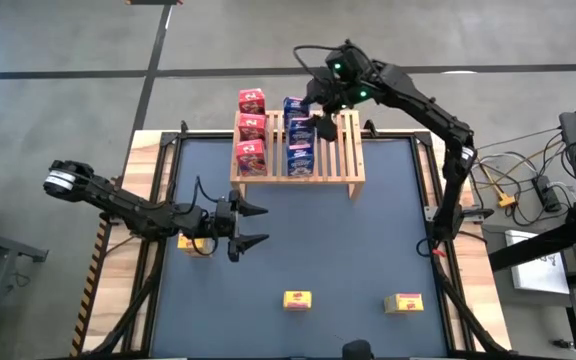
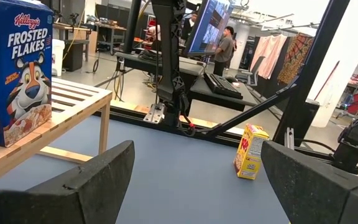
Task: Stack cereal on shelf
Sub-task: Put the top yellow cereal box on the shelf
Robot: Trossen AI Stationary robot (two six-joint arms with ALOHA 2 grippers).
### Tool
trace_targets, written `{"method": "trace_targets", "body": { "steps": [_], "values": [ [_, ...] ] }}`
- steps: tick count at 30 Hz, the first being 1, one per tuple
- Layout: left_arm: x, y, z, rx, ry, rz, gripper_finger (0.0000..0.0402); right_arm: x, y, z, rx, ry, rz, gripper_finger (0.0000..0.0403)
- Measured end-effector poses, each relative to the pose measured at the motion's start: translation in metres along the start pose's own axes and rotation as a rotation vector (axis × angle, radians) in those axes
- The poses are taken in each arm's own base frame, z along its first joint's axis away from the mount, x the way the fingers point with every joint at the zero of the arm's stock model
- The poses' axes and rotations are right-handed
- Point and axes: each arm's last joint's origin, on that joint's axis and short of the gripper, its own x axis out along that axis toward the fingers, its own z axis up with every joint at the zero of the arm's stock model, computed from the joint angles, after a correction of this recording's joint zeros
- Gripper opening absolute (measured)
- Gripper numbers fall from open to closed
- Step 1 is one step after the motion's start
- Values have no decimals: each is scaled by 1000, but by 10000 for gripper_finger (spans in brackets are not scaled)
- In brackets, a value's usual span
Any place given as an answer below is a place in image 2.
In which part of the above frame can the metal rig support beam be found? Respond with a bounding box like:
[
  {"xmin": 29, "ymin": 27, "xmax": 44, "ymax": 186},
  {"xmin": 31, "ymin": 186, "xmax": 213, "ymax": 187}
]
[{"xmin": 272, "ymin": 0, "xmax": 352, "ymax": 147}]

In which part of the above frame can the computer monitor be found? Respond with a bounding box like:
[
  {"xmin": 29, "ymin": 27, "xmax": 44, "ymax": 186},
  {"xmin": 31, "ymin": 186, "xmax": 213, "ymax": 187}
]
[{"xmin": 183, "ymin": 0, "xmax": 234, "ymax": 57}]

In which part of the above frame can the orange patterned hanging cloth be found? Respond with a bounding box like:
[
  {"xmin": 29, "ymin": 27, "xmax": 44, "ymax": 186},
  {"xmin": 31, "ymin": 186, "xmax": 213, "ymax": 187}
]
[{"xmin": 277, "ymin": 32, "xmax": 315, "ymax": 85}]

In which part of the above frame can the pink hanging cloth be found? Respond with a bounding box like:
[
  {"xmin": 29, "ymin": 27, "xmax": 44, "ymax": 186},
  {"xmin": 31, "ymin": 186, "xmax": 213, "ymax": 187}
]
[{"xmin": 249, "ymin": 33, "xmax": 288, "ymax": 80}]

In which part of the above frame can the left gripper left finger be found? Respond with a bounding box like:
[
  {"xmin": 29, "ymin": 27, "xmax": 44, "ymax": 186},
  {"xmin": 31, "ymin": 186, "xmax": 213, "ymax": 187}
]
[{"xmin": 0, "ymin": 139, "xmax": 135, "ymax": 224}]

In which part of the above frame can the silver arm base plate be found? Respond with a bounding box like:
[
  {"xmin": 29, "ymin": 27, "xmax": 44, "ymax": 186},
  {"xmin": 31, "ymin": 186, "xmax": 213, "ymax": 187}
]
[{"xmin": 143, "ymin": 102, "xmax": 167, "ymax": 124}]

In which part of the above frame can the black pole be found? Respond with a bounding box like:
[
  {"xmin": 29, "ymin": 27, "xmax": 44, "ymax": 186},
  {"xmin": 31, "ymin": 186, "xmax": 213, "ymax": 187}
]
[{"xmin": 122, "ymin": 0, "xmax": 143, "ymax": 54}]

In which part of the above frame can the blue Frosted Flakes cereal box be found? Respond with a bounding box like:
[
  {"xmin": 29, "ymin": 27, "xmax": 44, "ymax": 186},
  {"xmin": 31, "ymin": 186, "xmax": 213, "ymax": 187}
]
[{"xmin": 0, "ymin": 0, "xmax": 54, "ymax": 148}]

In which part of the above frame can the person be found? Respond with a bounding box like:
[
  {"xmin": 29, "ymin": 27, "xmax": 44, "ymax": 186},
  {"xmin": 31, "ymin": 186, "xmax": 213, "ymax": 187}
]
[
  {"xmin": 181, "ymin": 11, "xmax": 199, "ymax": 41},
  {"xmin": 213, "ymin": 26, "xmax": 237, "ymax": 77}
]

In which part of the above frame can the yellow Corn Pops cereal box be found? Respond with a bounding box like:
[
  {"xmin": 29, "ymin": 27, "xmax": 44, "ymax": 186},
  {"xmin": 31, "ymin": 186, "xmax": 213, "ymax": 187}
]
[{"xmin": 233, "ymin": 123, "xmax": 270, "ymax": 180}]

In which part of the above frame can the wooden slatted shelf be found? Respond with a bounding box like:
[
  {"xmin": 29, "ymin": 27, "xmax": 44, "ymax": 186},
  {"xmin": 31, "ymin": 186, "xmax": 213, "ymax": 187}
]
[{"xmin": 0, "ymin": 77, "xmax": 113, "ymax": 190}]

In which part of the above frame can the grey office chair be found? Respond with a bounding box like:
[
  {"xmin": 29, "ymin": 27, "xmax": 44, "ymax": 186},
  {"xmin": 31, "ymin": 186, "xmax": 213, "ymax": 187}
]
[{"xmin": 236, "ymin": 55, "xmax": 265, "ymax": 87}]

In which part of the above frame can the coiled black cable bundle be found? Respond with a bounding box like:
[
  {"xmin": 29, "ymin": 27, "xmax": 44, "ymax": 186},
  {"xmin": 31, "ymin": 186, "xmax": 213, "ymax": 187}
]
[{"xmin": 137, "ymin": 49, "xmax": 172, "ymax": 65}]

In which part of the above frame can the black keyboard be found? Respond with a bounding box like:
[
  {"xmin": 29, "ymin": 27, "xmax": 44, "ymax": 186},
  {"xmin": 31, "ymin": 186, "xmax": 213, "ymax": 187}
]
[{"xmin": 203, "ymin": 72, "xmax": 244, "ymax": 100}]

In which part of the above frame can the dark grey computer desk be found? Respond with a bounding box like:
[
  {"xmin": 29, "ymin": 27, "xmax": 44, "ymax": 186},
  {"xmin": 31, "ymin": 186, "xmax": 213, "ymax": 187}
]
[{"xmin": 115, "ymin": 51, "xmax": 259, "ymax": 113}]

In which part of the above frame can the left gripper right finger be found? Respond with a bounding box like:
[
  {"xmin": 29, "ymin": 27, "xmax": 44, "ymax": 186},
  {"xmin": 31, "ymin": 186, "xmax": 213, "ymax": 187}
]
[{"xmin": 260, "ymin": 139, "xmax": 358, "ymax": 224}]

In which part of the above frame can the white bin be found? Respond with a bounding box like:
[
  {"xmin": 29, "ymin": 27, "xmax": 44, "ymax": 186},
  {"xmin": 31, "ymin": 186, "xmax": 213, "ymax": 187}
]
[{"xmin": 51, "ymin": 39, "xmax": 66, "ymax": 77}]

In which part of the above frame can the blue-grey table mat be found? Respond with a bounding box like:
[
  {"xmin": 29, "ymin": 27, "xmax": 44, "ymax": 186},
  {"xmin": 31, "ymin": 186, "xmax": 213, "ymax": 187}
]
[{"xmin": 0, "ymin": 114, "xmax": 291, "ymax": 224}]

